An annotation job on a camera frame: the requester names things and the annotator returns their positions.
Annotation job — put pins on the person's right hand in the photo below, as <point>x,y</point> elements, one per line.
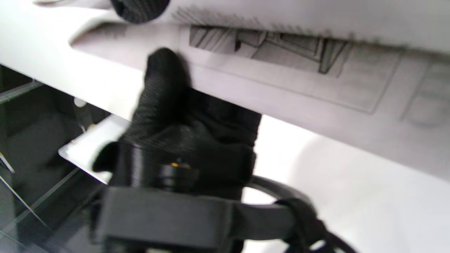
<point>190,123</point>

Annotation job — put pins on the printed newspaper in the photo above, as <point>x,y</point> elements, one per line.
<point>316,80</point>

